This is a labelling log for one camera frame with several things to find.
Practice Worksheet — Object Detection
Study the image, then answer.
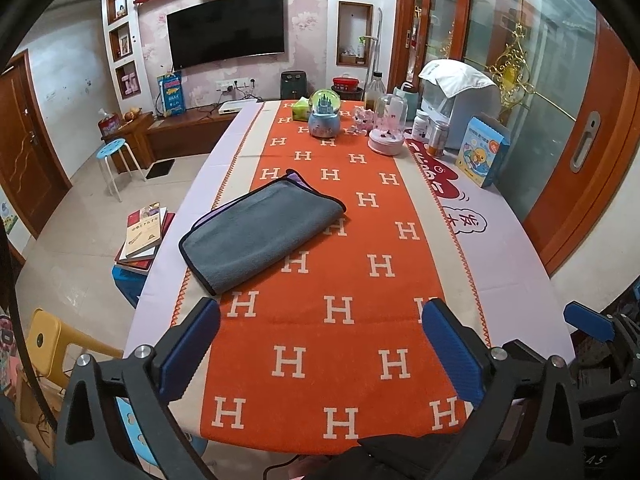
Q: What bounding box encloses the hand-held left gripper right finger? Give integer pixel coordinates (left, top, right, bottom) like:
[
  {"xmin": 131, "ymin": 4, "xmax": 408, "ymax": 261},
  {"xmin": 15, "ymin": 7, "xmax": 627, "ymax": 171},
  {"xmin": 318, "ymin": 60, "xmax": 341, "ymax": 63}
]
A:
[{"xmin": 421, "ymin": 297, "xmax": 588, "ymax": 480}]

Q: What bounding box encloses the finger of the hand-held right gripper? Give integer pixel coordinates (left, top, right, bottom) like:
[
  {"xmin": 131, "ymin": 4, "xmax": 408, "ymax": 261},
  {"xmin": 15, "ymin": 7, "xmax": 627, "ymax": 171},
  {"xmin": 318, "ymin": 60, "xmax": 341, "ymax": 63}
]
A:
[{"xmin": 563, "ymin": 301, "xmax": 640, "ymax": 358}]

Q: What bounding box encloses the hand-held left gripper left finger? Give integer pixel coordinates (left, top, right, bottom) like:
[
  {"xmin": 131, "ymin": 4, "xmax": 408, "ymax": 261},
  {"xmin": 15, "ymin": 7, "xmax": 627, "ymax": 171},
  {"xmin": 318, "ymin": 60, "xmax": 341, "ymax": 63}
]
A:
[{"xmin": 60, "ymin": 297, "xmax": 222, "ymax": 480}]

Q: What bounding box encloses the grey towel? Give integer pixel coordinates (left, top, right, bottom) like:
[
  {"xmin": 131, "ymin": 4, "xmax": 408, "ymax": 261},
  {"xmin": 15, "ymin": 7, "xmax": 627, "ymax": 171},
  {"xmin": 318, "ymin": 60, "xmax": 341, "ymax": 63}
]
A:
[{"xmin": 179, "ymin": 170, "xmax": 348, "ymax": 296}]

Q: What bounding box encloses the blue plastic box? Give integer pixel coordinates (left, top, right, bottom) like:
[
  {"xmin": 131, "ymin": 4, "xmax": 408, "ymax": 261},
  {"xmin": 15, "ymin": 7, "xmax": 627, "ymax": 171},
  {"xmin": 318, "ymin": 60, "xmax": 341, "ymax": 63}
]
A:
[{"xmin": 111, "ymin": 264, "xmax": 151, "ymax": 310}]

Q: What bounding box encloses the blue plastic stool with holes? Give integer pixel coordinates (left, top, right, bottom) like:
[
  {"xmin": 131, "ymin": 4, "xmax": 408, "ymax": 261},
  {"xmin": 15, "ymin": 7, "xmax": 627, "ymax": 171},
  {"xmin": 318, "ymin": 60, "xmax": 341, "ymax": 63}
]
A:
[{"xmin": 116, "ymin": 395, "xmax": 207, "ymax": 466}]

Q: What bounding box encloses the dark cloth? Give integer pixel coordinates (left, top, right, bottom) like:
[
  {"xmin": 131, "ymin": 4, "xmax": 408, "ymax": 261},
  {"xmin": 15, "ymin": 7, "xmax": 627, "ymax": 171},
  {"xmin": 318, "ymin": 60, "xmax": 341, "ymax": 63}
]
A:
[{"xmin": 357, "ymin": 432, "xmax": 482, "ymax": 480}]

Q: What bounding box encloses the stack of books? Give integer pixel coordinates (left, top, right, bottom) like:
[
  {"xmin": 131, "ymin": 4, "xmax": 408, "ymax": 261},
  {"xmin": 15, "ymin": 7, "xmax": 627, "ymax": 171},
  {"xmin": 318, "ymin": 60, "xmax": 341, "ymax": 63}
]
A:
[{"xmin": 114, "ymin": 203, "xmax": 176, "ymax": 275}]

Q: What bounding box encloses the yellow plastic chair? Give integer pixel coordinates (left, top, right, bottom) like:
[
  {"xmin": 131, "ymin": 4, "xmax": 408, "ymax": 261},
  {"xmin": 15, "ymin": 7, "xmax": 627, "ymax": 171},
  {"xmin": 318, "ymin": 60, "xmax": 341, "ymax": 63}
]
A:
[{"xmin": 25, "ymin": 308, "xmax": 124, "ymax": 387}]

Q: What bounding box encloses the orange letter-print blanket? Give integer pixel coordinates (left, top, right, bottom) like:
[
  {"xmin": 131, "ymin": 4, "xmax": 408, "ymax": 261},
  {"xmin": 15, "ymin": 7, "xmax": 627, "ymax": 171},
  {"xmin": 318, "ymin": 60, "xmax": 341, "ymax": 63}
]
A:
[{"xmin": 170, "ymin": 99, "xmax": 493, "ymax": 442}]

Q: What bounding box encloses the black floor mat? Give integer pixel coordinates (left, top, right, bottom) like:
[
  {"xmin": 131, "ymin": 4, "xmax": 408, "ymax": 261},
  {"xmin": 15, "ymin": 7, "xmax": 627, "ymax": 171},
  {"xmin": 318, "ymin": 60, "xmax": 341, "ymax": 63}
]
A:
[{"xmin": 144, "ymin": 158, "xmax": 176, "ymax": 180}]

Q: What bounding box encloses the blue cartoon cardboard box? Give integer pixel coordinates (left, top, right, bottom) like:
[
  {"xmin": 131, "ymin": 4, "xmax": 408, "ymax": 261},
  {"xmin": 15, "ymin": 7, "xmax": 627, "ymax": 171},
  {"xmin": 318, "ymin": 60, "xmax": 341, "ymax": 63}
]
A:
[{"xmin": 454, "ymin": 116, "xmax": 511, "ymax": 189}]

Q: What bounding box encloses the wood-framed glass sliding door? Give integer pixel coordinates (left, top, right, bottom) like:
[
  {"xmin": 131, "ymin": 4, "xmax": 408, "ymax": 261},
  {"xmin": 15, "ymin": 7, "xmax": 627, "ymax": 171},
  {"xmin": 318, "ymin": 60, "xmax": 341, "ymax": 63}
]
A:
[{"xmin": 389, "ymin": 0, "xmax": 640, "ymax": 277}]

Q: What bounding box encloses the blue round stool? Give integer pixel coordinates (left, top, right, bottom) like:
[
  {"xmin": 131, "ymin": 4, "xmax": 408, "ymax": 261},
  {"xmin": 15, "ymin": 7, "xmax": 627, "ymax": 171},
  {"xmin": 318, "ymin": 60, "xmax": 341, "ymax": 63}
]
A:
[{"xmin": 96, "ymin": 138, "xmax": 147, "ymax": 203}]

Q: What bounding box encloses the brown jar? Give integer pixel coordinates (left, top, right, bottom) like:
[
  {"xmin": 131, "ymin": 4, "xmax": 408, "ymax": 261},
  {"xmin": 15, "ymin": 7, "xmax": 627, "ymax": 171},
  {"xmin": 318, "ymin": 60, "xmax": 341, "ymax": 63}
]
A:
[{"xmin": 426, "ymin": 120, "xmax": 451, "ymax": 157}]

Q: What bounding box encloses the wooden television cabinet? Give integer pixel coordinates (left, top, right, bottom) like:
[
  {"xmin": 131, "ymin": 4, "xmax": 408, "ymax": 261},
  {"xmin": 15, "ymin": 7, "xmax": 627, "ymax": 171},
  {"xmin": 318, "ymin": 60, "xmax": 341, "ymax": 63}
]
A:
[{"xmin": 101, "ymin": 101, "xmax": 251, "ymax": 170}]

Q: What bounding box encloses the white pill bottle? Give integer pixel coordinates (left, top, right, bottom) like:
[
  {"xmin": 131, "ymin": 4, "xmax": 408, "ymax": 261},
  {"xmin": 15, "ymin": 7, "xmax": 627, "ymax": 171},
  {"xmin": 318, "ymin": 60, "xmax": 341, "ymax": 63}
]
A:
[{"xmin": 411, "ymin": 111, "xmax": 431, "ymax": 142}]

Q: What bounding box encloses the white water dispenser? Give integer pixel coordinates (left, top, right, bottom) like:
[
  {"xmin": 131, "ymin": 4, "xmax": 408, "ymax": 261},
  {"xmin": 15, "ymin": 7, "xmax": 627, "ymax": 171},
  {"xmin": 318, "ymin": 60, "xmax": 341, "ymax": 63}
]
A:
[{"xmin": 419, "ymin": 60, "xmax": 501, "ymax": 152}]

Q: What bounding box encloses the pink glass dome music box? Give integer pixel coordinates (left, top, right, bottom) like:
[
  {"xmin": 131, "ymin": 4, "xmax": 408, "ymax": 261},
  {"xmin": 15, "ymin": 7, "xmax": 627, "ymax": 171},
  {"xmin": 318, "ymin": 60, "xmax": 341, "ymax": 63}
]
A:
[{"xmin": 368, "ymin": 93, "xmax": 406, "ymax": 156}]

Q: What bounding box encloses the red tissue box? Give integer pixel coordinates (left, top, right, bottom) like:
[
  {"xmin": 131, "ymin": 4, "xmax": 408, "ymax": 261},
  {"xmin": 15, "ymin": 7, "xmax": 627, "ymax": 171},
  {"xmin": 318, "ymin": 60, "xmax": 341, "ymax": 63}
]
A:
[{"xmin": 98, "ymin": 109, "xmax": 124, "ymax": 137}]

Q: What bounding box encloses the white set-top box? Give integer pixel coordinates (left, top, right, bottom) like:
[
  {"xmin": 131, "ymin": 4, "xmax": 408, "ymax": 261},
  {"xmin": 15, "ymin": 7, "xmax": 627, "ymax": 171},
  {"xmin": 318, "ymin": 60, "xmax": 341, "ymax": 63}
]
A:
[{"xmin": 218, "ymin": 99, "xmax": 259, "ymax": 115}]

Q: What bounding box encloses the small pink toy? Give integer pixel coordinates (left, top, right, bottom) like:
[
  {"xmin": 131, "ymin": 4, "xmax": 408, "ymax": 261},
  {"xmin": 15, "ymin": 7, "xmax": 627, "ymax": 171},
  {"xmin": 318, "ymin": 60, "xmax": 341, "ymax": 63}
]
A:
[{"xmin": 349, "ymin": 107, "xmax": 376, "ymax": 135}]

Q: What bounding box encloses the tall blue toy box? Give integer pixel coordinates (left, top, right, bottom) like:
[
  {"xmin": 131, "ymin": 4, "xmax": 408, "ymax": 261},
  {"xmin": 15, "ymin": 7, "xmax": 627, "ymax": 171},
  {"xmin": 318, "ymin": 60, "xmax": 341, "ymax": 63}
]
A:
[{"xmin": 156, "ymin": 72, "xmax": 186, "ymax": 117}]

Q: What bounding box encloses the brown wooden door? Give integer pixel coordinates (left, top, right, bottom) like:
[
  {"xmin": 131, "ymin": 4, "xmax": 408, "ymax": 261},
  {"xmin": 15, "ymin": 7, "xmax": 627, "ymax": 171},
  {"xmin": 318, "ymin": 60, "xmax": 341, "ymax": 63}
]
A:
[{"xmin": 0, "ymin": 51, "xmax": 72, "ymax": 242}]

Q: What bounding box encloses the green-lidded jug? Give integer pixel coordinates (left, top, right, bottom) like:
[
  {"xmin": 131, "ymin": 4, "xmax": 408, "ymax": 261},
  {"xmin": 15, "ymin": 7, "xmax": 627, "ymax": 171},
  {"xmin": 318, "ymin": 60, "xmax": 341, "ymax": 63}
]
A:
[{"xmin": 391, "ymin": 82, "xmax": 419, "ymax": 122}]

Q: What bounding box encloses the castle snow globe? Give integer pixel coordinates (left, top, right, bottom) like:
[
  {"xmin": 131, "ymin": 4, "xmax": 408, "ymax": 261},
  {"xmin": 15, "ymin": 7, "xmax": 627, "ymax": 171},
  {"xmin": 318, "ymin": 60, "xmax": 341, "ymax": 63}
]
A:
[{"xmin": 308, "ymin": 88, "xmax": 344, "ymax": 139}]

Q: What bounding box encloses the white cloth cover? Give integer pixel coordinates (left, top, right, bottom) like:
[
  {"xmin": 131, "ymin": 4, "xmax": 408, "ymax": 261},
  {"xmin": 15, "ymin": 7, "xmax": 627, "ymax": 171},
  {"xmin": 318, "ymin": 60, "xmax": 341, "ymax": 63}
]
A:
[{"xmin": 418, "ymin": 59, "xmax": 501, "ymax": 111}]

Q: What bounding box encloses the clear oil bottle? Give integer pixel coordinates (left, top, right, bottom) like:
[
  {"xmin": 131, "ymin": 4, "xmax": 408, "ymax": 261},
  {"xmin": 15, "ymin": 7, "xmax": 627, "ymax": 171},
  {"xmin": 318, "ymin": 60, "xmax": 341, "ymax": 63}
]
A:
[{"xmin": 363, "ymin": 70, "xmax": 388, "ymax": 111}]

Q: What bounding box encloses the black air fryer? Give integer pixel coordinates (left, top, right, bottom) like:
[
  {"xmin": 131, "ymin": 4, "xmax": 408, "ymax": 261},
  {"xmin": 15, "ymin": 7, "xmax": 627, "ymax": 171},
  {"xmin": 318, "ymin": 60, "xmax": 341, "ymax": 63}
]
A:
[{"xmin": 279, "ymin": 70, "xmax": 307, "ymax": 101}]

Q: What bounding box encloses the black flat television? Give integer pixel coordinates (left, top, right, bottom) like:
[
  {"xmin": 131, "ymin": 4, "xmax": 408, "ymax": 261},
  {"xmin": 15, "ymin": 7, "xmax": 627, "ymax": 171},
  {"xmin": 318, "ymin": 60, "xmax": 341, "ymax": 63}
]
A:
[{"xmin": 166, "ymin": 0, "xmax": 286, "ymax": 71}]

